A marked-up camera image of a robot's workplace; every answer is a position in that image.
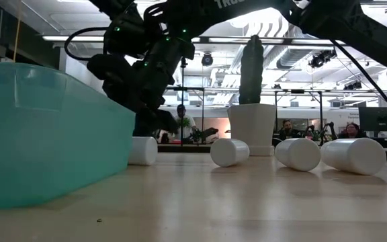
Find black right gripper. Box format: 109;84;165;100
87;54;180;137

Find white pill bottle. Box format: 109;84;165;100
210;138;251;168
274;137;322;172
128;136;159;166
320;137;387;176

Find translucent green plastic basket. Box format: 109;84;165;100
0;62;136;210

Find person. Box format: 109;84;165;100
339;122;366;139
278;119;302;140
175;104;198;140

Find black tripod stand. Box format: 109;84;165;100
179;56;187;146

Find white hexagonal plant pot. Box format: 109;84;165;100
226;103;277;157

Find green cactus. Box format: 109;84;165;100
239;34;265;105

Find black ceiling spotlight cluster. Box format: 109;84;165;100
343;80;363;91
308;48;338;69

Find black computer monitor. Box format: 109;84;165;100
358;106;387;137

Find black aluminium rig frame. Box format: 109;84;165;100
158;143;387;162

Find black background workstation frame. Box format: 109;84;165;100
273;89;325;142
165;86;206;144

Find black round ceiling camera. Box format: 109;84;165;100
201;52;214;67

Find silver ventilation duct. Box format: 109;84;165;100
263;26;382;71

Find thin yellow cord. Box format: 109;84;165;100
13;0;22;63

